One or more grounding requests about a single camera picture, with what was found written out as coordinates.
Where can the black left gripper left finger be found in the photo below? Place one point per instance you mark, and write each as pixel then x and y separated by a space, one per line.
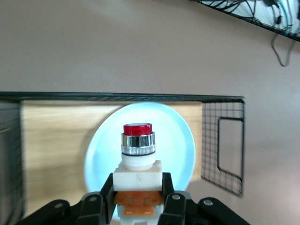
pixel 93 211

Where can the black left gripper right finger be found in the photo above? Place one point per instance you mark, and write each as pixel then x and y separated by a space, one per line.
pixel 178 208

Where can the red push button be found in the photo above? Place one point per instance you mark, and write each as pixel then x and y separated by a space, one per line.
pixel 138 178

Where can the light blue round plate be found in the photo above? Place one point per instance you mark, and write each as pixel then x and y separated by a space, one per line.
pixel 173 150

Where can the wooden board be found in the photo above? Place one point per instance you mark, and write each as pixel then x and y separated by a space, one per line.
pixel 58 145

